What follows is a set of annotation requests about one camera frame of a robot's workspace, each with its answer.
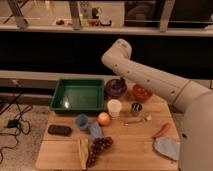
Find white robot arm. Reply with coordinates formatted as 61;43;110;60
102;39;213;171

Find purple bowl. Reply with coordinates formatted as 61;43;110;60
105;79;127;98

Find orange bowl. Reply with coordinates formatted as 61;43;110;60
132;84;152;103

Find white paper cup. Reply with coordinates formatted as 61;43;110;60
107;99;122;118

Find metal can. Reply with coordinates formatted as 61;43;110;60
131;102;143;116

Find orange peach fruit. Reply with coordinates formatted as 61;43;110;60
97;112;111;126

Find green plastic tray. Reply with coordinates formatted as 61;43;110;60
50;78;104;113

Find metal spoon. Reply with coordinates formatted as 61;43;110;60
124;115;152;126

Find small blue cup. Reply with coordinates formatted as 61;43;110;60
75;114;89;131

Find bunch of dark grapes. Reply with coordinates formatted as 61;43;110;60
87;137;113;167

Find orange carrot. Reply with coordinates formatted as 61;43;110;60
152;123;171;139

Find yellow banana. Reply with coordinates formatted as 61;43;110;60
78;139;89;170

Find black rectangular sponge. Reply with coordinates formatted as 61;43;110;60
48;124;72;136

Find black power cables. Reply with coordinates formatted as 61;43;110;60
0;79;34;164

